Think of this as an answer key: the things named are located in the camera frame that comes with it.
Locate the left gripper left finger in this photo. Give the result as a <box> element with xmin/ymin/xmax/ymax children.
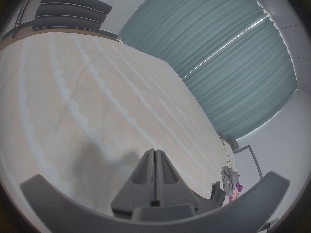
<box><xmin>110</xmin><ymin>149</ymin><xmax>155</xmax><ymax>212</ymax></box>

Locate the white printed pillow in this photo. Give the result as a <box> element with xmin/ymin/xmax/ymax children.
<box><xmin>222</xmin><ymin>140</ymin><xmax>237</xmax><ymax>172</ymax></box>

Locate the grey garment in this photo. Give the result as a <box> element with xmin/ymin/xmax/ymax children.
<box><xmin>221</xmin><ymin>166</ymin><xmax>241</xmax><ymax>192</ymax></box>

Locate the bed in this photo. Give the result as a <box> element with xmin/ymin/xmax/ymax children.
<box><xmin>0</xmin><ymin>31</ymin><xmax>264</xmax><ymax>218</ymax></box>

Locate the grey bedside table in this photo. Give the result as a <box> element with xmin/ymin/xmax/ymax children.
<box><xmin>219</xmin><ymin>132</ymin><xmax>240</xmax><ymax>150</ymax></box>

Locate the blue-green curtain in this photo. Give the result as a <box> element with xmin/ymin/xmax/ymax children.
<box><xmin>182</xmin><ymin>16</ymin><xmax>299</xmax><ymax>139</ymax></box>
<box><xmin>118</xmin><ymin>0</ymin><xmax>268</xmax><ymax>78</ymax></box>

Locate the dark grey small table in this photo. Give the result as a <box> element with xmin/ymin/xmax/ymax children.
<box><xmin>11</xmin><ymin>0</ymin><xmax>86</xmax><ymax>39</ymax></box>

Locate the black T-shirt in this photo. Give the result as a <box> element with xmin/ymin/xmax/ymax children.
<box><xmin>194</xmin><ymin>182</ymin><xmax>227</xmax><ymax>208</ymax></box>

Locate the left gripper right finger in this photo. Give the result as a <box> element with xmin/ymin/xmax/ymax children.
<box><xmin>156</xmin><ymin>149</ymin><xmax>200</xmax><ymax>211</ymax></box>

